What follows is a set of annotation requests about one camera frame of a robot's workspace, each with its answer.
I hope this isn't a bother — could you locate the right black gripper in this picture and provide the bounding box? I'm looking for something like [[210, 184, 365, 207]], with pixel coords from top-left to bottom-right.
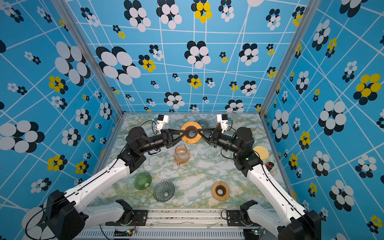
[[199, 130, 243, 158]]

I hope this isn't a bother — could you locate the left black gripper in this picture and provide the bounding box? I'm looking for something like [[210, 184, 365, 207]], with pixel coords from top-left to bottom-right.
[[138, 129, 186, 156]]

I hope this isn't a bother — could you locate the wooden dripper ring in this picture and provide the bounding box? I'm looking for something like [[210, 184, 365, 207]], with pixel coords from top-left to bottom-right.
[[211, 181, 231, 202], [180, 121, 203, 145]]

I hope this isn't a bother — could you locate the amber glass carafe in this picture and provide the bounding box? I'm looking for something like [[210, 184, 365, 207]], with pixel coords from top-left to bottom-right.
[[174, 144, 190, 166]]

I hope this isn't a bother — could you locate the green glass dripper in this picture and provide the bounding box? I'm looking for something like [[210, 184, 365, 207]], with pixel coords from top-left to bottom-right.
[[134, 172, 152, 191]]

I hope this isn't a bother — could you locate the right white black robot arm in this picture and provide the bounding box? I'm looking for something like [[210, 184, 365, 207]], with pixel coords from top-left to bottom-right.
[[197, 127, 322, 240]]

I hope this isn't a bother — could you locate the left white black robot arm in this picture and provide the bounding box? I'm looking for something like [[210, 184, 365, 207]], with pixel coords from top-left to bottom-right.
[[45, 127, 185, 240]]

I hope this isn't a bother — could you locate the grey glass dripper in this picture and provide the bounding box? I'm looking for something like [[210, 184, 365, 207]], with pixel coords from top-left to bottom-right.
[[153, 180, 175, 202]]

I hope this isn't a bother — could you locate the grey glass carafe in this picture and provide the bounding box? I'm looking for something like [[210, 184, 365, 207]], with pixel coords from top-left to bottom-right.
[[198, 119, 210, 129]]

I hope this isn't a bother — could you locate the red black small tool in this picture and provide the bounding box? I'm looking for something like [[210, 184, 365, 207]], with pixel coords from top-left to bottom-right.
[[266, 162, 274, 171]]

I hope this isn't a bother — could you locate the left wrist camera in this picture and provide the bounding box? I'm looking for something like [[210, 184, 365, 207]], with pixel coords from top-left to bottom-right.
[[154, 114, 170, 132]]

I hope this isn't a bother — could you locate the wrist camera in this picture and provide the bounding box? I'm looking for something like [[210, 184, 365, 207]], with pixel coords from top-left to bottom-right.
[[154, 114, 170, 132], [217, 114, 232, 133]]

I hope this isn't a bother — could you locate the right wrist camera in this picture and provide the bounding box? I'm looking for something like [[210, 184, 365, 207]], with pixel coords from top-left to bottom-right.
[[217, 114, 232, 133]]

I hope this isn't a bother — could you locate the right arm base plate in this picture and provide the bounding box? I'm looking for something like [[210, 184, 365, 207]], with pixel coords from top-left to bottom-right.
[[225, 210, 247, 227]]

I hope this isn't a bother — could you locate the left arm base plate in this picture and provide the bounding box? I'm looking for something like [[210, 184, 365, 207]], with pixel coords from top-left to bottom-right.
[[105, 210, 148, 227]]

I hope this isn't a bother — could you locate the aluminium front rail frame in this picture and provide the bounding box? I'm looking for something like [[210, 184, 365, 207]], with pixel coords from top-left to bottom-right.
[[84, 210, 266, 230]]

